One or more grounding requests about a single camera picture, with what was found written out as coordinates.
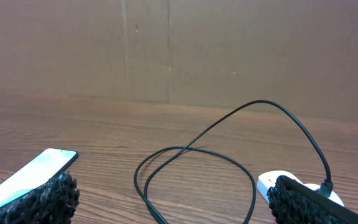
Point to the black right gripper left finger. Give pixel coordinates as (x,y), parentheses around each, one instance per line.
(54,202)

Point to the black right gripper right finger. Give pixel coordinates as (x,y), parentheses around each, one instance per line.
(293,203)

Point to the Samsung Galaxy smartphone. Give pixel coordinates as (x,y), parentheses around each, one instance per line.
(49,163)

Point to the white power strip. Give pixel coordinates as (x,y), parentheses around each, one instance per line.
(268,180)

